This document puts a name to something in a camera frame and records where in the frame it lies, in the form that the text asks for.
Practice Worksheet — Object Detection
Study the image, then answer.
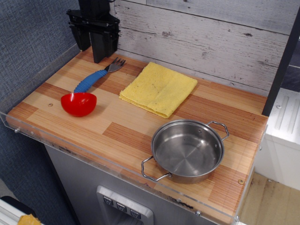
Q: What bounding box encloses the clear acrylic table guard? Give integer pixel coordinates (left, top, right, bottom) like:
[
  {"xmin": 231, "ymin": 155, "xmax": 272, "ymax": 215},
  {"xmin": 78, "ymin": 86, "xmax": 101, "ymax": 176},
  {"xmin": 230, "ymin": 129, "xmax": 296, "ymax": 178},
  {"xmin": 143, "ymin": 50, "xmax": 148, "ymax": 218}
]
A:
[{"xmin": 0, "ymin": 50, "xmax": 267, "ymax": 225}]

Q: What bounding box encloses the grey toy fridge cabinet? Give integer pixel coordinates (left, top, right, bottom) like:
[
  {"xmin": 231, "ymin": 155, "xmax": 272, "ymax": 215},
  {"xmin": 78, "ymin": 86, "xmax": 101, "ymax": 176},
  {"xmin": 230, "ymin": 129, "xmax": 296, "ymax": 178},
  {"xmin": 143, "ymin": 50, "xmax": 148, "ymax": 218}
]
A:
[{"xmin": 43, "ymin": 143, "xmax": 211, "ymax": 225}]

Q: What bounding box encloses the red plastic bowl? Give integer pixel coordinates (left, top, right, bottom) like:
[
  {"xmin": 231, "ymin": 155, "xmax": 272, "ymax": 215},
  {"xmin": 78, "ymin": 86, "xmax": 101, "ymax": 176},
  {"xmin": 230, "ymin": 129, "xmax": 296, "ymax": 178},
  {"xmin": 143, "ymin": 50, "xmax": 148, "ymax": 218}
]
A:
[{"xmin": 60, "ymin": 92, "xmax": 97, "ymax": 117}]

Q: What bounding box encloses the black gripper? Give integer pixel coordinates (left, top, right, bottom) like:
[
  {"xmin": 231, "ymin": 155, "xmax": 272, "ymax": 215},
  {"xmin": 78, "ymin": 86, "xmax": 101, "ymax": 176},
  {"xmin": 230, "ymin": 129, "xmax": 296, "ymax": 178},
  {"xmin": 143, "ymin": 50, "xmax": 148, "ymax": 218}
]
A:
[{"xmin": 67, "ymin": 0, "xmax": 120, "ymax": 57}]

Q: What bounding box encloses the white toy sink unit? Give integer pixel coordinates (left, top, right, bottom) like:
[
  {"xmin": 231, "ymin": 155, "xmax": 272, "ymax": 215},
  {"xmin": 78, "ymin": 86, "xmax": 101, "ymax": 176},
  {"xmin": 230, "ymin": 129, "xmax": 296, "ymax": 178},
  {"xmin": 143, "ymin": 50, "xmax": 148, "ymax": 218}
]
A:
[{"xmin": 254, "ymin": 88, "xmax": 300, "ymax": 190}]

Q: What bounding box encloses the yellow towel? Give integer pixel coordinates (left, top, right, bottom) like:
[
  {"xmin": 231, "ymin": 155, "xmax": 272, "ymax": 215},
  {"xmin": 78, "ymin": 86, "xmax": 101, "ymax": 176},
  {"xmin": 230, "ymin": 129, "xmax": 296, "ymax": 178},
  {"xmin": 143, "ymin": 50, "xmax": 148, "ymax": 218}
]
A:
[{"xmin": 119, "ymin": 62, "xmax": 197, "ymax": 119}]

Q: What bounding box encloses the black vertical post right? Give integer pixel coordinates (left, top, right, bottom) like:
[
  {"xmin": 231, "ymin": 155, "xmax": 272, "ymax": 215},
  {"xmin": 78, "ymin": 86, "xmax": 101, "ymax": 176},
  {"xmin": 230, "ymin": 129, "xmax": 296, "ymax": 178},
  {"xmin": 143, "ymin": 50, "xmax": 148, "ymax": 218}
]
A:
[{"xmin": 262, "ymin": 9, "xmax": 300, "ymax": 116}]

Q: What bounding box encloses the stainless steel pot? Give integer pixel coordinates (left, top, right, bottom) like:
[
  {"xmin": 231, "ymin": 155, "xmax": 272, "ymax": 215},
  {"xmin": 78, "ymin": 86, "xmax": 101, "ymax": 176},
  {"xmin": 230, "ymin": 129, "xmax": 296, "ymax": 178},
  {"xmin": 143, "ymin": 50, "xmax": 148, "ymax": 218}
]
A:
[{"xmin": 141, "ymin": 119, "xmax": 230, "ymax": 184}]

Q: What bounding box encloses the blue handled metal spork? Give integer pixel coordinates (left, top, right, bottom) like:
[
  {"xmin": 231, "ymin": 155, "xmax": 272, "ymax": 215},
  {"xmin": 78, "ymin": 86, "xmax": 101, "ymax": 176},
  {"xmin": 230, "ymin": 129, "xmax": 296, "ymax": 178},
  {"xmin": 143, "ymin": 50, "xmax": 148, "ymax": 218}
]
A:
[{"xmin": 74, "ymin": 57, "xmax": 126, "ymax": 93}]

